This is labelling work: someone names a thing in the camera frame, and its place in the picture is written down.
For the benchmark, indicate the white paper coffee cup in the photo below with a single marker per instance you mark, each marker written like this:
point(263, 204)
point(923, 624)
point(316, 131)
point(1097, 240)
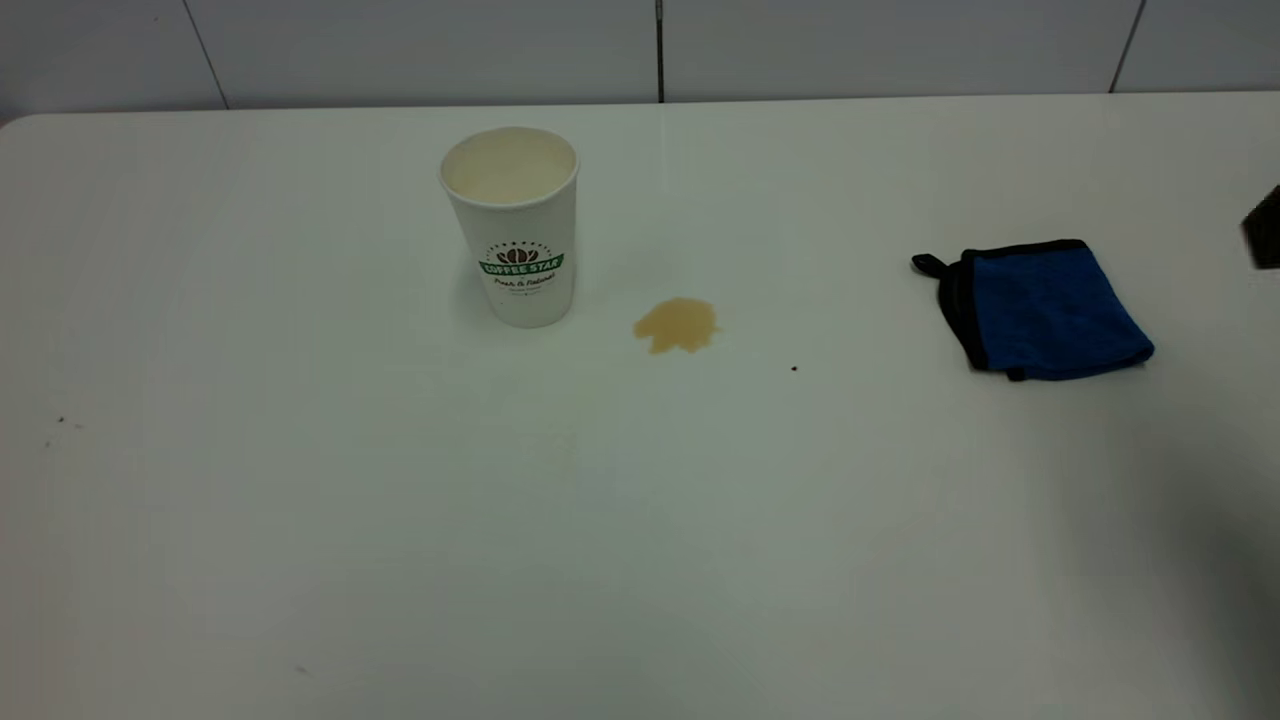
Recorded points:
point(520, 230)

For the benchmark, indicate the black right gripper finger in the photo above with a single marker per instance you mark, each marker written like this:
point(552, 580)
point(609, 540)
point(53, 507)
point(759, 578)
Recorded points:
point(1268, 232)

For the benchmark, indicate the blue cloth with black trim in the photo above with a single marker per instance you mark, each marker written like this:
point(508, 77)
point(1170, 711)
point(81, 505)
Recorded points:
point(1050, 310)

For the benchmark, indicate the brown spilled coffee puddle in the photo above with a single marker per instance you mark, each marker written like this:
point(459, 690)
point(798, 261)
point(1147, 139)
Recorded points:
point(680, 324)

